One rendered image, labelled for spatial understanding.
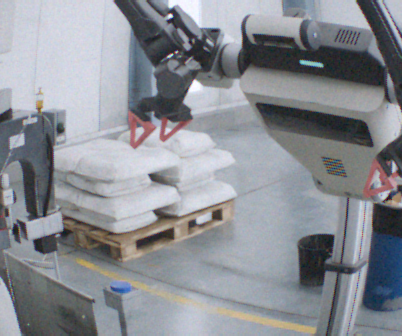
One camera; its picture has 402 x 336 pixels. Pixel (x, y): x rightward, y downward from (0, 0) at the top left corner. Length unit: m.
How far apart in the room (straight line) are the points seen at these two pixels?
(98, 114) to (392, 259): 4.65
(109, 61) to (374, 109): 6.15
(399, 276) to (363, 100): 2.17
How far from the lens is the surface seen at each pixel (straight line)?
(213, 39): 1.59
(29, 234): 1.72
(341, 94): 1.40
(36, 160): 1.70
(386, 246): 3.39
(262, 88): 1.49
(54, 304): 2.24
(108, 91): 7.40
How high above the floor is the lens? 1.58
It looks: 13 degrees down
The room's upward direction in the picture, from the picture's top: 1 degrees counter-clockwise
